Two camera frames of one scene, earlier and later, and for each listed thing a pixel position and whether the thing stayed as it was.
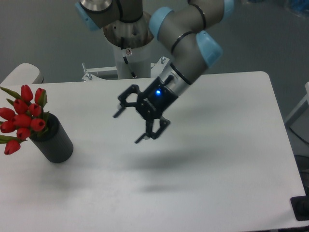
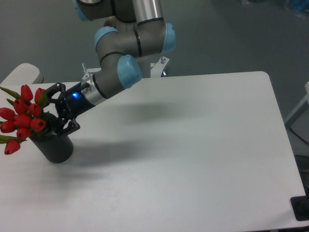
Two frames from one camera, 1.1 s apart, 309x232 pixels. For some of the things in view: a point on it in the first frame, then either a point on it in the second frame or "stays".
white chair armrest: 25,73 stays
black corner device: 300,206 stays
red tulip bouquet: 23,118 stays
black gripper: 150,103 → 73,103
